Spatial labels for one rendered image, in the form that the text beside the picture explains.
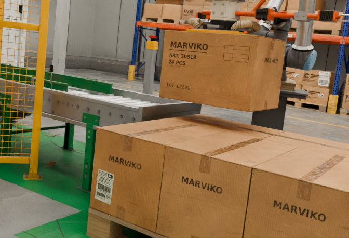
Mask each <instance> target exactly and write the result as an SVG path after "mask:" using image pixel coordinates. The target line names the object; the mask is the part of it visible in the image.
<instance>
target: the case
mask: <svg viewBox="0 0 349 238"><path fill-rule="evenodd" d="M285 47H286V41H282V40H279V39H274V38H269V37H265V36H259V35H245V34H227V33H209V32H191V31H173V30H165V35H164V46H163V58H162V70H161V77H160V89H159V97H161V98H167V99H173V100H180V101H186V102H192V103H199V104H205V105H211V106H215V107H221V108H227V109H233V110H240V111H246V112H254V111H262V110H269V109H276V108H278V103H279V94H280V86H281V77H282V72H283V64H284V56H285Z"/></svg>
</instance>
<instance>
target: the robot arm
mask: <svg viewBox="0 0 349 238"><path fill-rule="evenodd" d="M283 1H284V0H270V1H269V3H268V5H267V7H264V8H262V9H269V8H270V9H273V10H275V12H278V11H279V10H280V8H281V6H282V4H283ZM315 6H316V0H299V10H298V12H309V13H315ZM259 24H260V26H261V29H260V30H259V31H257V32H254V33H253V34H254V35H259V36H265V37H269V38H274V39H279V40H282V41H286V42H287V37H288V32H289V28H290V27H291V26H292V18H289V19H281V18H278V17H274V21H272V20H260V21H259ZM313 24H314V20H311V21H310V22H297V30H296V40H295V43H294V44H293V45H292V47H291V44H286V47H285V56H284V64H283V72H282V77H281V81H286V80H287V76H286V67H289V68H294V69H299V70H306V71H309V70H311V69H312V67H313V66H314V63H315V60H316V56H317V52H316V51H313V48H314V47H313V46H312V44H311V41H312V33H313ZM272 26H275V27H274V32H271V31H270V29H271V27H272Z"/></svg>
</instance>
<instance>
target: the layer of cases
mask: <svg viewBox="0 0 349 238"><path fill-rule="evenodd" d="M90 208H93V209H95V210H98V211H100V212H103V213H105V214H108V215H110V216H113V217H115V218H118V219H121V220H123V221H126V222H128V223H131V224H134V225H136V226H139V227H141V228H144V229H146V230H149V231H151V232H154V233H157V234H159V235H162V236H164V237H167V238H349V144H347V143H342V142H337V141H332V140H327V139H321V138H316V137H311V136H306V135H301V134H295V133H290V132H287V131H286V132H285V131H282V130H277V129H271V128H266V127H261V126H256V125H251V124H246V123H241V122H236V121H230V120H225V119H222V118H217V117H212V116H206V115H201V114H196V115H188V116H180V117H172V118H164V119H159V120H151V121H144V122H136V123H128V124H120V125H112V126H104V127H97V131H96V143H95V154H94V161H93V172H92V184H91V195H90Z"/></svg>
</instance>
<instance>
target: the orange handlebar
mask: <svg viewBox="0 0 349 238"><path fill-rule="evenodd" d="M202 14H203V15H211V10H203V11H202ZM235 15H239V16H247V17H254V15H255V12H249V11H236V12H235ZM270 16H271V17H278V18H281V19H289V18H294V13H288V12H284V11H278V12H271V13H270ZM307 17H308V18H310V19H317V18H318V14H307ZM335 18H336V19H340V18H341V16H340V15H338V14H336V16H335Z"/></svg>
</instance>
